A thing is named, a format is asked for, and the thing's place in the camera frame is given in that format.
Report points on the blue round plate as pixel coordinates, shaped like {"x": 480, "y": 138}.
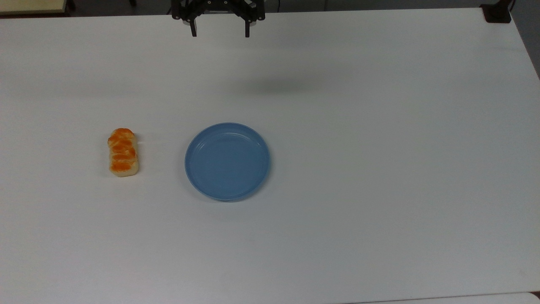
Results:
{"x": 227, "y": 161}

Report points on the black table clamp mount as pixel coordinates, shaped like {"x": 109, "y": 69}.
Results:
{"x": 498, "y": 13}

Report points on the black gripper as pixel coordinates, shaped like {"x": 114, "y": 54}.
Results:
{"x": 219, "y": 7}

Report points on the beige wooden furniture board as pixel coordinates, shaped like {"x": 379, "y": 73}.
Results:
{"x": 31, "y": 6}

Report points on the orange glazed bread loaf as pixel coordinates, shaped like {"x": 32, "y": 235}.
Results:
{"x": 122, "y": 153}

